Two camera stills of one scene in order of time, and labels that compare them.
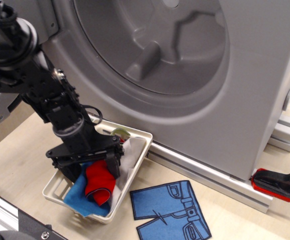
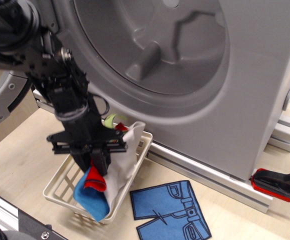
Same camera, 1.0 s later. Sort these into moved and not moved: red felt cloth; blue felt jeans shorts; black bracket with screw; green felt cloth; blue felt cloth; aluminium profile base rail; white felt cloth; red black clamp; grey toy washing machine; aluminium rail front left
Moved: white felt cloth; red felt cloth; blue felt cloth; green felt cloth
Not moved: grey toy washing machine; aluminium rail front left; aluminium profile base rail; blue felt jeans shorts; black bracket with screw; red black clamp
